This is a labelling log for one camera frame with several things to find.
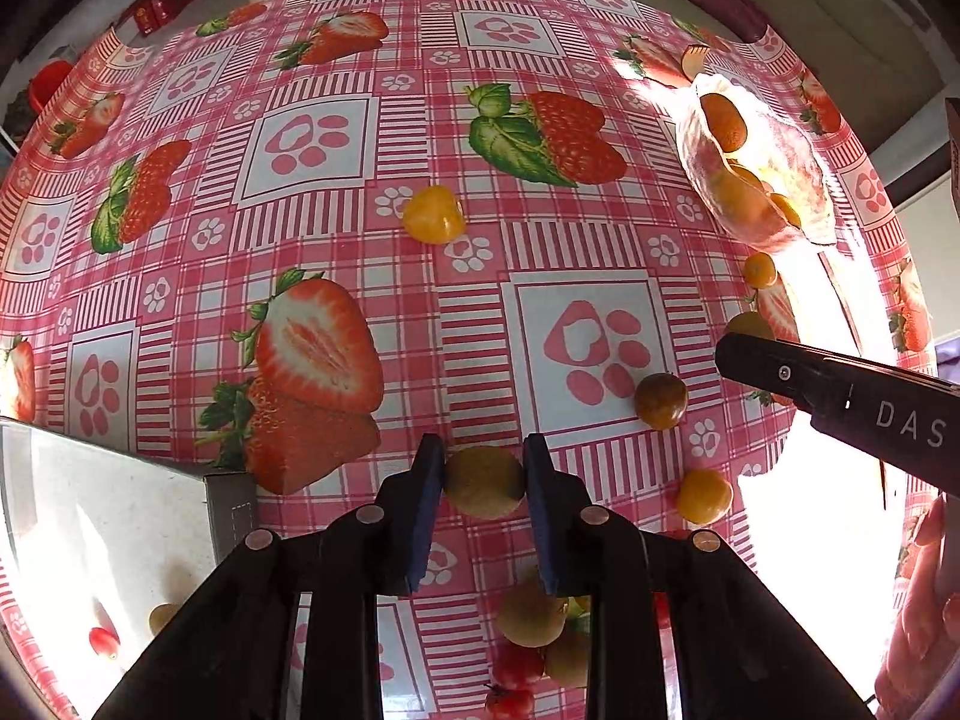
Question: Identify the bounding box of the red plastic chair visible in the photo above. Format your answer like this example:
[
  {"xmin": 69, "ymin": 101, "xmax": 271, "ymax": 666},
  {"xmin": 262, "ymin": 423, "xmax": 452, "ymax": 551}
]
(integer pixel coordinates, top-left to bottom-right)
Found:
[{"xmin": 28, "ymin": 60, "xmax": 76, "ymax": 110}]

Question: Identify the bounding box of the orange kumquat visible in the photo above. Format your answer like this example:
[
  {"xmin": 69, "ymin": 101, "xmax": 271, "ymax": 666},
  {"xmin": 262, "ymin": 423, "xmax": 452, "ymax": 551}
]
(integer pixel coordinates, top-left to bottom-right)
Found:
[
  {"xmin": 711, "ymin": 169, "xmax": 777, "ymax": 237},
  {"xmin": 701, "ymin": 94, "xmax": 749, "ymax": 153}
]

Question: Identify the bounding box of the beige sofa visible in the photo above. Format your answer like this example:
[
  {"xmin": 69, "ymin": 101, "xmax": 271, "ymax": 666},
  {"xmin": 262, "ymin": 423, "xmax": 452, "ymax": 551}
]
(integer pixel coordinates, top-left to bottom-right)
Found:
[{"xmin": 731, "ymin": 0, "xmax": 947, "ymax": 155}]

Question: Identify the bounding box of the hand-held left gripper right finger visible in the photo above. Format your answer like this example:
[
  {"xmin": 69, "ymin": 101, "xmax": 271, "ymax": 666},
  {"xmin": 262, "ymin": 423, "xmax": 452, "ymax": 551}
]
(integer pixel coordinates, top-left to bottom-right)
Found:
[{"xmin": 523, "ymin": 433, "xmax": 877, "ymax": 720}]

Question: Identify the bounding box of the white cardboard tray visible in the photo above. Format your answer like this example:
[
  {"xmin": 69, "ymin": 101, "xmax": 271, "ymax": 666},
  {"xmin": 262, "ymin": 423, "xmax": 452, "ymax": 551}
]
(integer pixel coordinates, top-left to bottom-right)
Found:
[{"xmin": 0, "ymin": 416, "xmax": 260, "ymax": 720}]

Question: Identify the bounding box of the brown cherry tomato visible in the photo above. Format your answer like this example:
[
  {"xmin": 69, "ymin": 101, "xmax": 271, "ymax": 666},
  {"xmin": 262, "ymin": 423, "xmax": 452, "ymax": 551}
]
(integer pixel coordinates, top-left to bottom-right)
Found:
[{"xmin": 634, "ymin": 373, "xmax": 689, "ymax": 431}]

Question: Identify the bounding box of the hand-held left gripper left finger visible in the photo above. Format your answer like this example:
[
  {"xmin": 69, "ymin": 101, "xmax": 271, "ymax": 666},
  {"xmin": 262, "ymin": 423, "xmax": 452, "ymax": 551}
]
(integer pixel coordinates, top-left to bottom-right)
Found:
[{"xmin": 91, "ymin": 433, "xmax": 449, "ymax": 720}]

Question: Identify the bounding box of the clear plastic bag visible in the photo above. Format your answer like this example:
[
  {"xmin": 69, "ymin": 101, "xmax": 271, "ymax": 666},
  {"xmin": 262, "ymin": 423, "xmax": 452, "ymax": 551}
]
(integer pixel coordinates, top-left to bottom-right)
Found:
[{"xmin": 675, "ymin": 73, "xmax": 838, "ymax": 253}]

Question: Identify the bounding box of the person's right hand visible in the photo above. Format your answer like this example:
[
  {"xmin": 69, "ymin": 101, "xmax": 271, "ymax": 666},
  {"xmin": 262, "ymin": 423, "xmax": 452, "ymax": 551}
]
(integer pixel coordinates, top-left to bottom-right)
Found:
[{"xmin": 874, "ymin": 495, "xmax": 960, "ymax": 718}]

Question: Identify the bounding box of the strawberry print pink tablecloth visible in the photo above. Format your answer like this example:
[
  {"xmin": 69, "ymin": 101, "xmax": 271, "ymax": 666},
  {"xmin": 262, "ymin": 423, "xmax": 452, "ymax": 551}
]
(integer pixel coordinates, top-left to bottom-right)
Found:
[{"xmin": 0, "ymin": 0, "xmax": 938, "ymax": 720}]

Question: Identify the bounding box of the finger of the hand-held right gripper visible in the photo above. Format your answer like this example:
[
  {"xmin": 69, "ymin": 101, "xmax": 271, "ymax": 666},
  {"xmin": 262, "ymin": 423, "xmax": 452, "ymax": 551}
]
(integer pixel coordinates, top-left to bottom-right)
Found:
[{"xmin": 714, "ymin": 334, "xmax": 824, "ymax": 419}]

